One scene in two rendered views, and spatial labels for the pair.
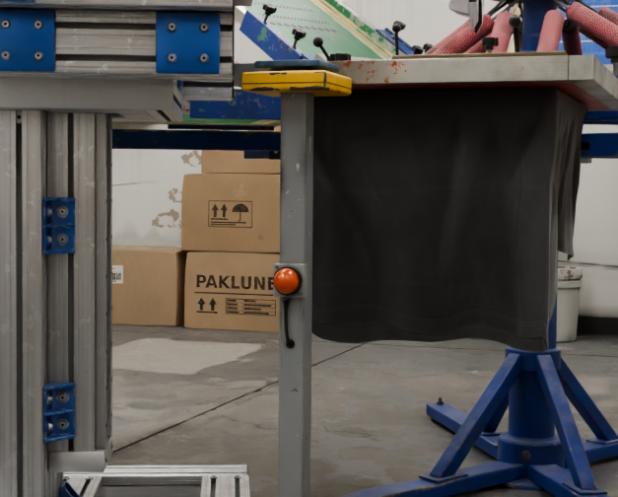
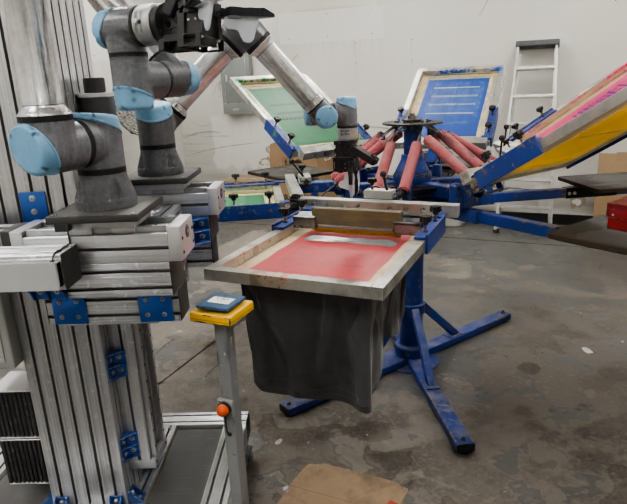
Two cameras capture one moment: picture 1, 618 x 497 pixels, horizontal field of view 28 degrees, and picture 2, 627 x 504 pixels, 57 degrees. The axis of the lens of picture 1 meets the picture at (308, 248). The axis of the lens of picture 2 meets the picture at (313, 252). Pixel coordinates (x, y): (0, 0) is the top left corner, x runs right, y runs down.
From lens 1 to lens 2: 0.94 m
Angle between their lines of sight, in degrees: 15
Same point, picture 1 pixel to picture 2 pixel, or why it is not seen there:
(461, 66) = (315, 285)
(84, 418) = (143, 446)
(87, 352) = (140, 417)
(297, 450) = (237, 480)
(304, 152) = (227, 347)
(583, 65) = (378, 293)
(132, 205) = (248, 154)
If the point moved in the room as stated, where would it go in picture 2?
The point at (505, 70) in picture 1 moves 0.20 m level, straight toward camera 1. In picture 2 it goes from (337, 290) to (321, 318)
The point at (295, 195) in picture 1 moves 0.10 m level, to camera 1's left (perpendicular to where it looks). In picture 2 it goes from (224, 367) to (190, 367)
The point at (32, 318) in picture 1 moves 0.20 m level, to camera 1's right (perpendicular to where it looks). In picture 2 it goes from (108, 411) to (170, 412)
